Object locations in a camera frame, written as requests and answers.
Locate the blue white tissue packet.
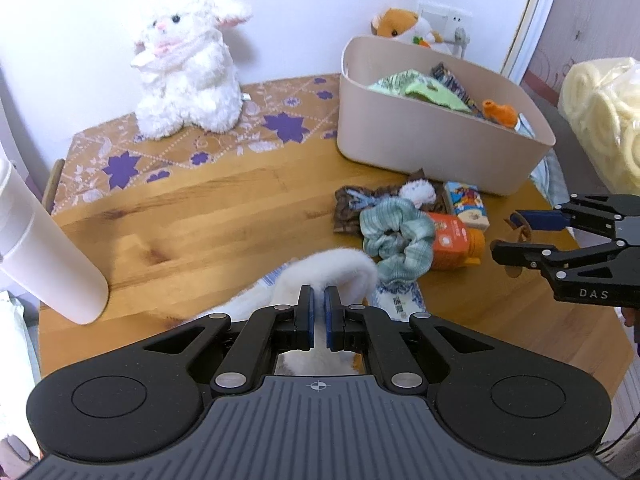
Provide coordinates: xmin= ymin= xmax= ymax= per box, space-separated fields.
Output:
xmin=250 ymin=260 xmax=426 ymax=323

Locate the brown checked scrunchie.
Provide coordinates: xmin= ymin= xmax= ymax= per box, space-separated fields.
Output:
xmin=332 ymin=170 xmax=448 ymax=236

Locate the brown hair clip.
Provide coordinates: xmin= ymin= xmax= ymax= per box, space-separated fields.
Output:
xmin=506 ymin=211 xmax=536 ymax=243

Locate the cream door frame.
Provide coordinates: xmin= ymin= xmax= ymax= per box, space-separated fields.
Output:
xmin=500 ymin=0 xmax=558 ymax=86

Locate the white tall cup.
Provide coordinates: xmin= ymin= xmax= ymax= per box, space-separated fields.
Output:
xmin=0 ymin=157 xmax=111 ymax=326

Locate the white plush rabbit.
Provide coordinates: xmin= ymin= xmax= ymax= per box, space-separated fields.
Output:
xmin=131 ymin=0 xmax=253 ymax=141

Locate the green snack packet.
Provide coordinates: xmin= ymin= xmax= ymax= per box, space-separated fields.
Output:
xmin=405 ymin=80 xmax=473 ymax=113
xmin=369 ymin=69 xmax=431 ymax=96

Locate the beige plastic container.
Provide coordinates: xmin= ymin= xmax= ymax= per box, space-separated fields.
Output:
xmin=336 ymin=36 xmax=556 ymax=197

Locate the green checked scrunchie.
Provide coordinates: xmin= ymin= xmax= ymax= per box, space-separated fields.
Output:
xmin=360 ymin=200 xmax=436 ymax=278

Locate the white wall switch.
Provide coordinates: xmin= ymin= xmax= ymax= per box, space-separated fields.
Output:
xmin=417 ymin=2 xmax=451 ymax=26

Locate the bag of cream foam rolls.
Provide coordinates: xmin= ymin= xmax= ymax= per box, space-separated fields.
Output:
xmin=557 ymin=56 xmax=640 ymax=196

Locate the cartoon print small carton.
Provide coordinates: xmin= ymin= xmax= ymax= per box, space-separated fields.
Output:
xmin=442 ymin=181 xmax=488 ymax=231

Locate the white cloth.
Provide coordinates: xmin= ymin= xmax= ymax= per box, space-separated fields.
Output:
xmin=0 ymin=290 xmax=41 ymax=461

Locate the white pom-pom hair tie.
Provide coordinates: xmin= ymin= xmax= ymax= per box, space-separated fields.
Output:
xmin=397 ymin=177 xmax=437 ymax=208

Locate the white fluffy headband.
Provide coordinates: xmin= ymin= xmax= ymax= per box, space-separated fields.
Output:
xmin=192 ymin=247 xmax=378 ymax=376

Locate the purple flower patterned tablecloth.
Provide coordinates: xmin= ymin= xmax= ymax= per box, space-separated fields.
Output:
xmin=50 ymin=74 xmax=346 ymax=216

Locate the orange plush toy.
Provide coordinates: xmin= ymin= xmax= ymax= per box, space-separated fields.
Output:
xmin=482 ymin=100 xmax=518 ymax=128

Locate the white wall outlet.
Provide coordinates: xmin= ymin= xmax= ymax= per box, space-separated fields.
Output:
xmin=446 ymin=9 xmax=473 ymax=43

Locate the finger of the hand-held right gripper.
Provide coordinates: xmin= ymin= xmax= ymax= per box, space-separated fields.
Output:
xmin=515 ymin=194 xmax=640 ymax=241
xmin=490 ymin=239 xmax=640 ymax=307

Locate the dark striped snack packet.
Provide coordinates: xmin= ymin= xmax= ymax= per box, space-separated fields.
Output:
xmin=430 ymin=62 xmax=483 ymax=111

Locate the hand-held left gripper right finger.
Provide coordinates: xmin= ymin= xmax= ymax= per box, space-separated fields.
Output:
xmin=324 ymin=285 xmax=497 ymax=393

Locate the orange white plush hamster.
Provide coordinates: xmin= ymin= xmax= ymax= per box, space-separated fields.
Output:
xmin=371 ymin=7 xmax=446 ymax=52

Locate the white power plug cable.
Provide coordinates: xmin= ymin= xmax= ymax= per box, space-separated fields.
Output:
xmin=451 ymin=27 xmax=472 ymax=59

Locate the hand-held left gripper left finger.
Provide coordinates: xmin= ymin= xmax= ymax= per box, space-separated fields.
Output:
xmin=142 ymin=285 xmax=316 ymax=397

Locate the silver foil packet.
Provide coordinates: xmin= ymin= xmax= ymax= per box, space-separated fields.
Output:
xmin=515 ymin=112 xmax=538 ymax=139

